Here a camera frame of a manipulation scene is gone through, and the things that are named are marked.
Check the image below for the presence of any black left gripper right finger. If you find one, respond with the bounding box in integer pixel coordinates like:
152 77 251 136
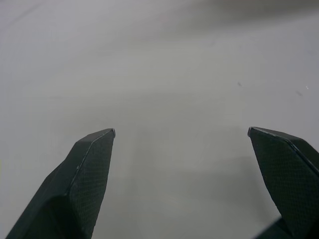
247 126 319 239

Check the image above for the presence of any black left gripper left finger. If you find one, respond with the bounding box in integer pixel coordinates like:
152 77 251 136
5 128 117 239

